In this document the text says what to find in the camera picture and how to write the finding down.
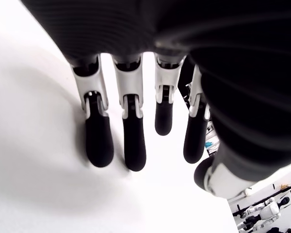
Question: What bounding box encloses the white humanoid robot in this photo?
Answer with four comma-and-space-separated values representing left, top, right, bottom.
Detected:
237, 196, 291, 233

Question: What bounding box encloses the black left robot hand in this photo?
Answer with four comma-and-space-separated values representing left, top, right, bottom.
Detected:
19, 0, 291, 199

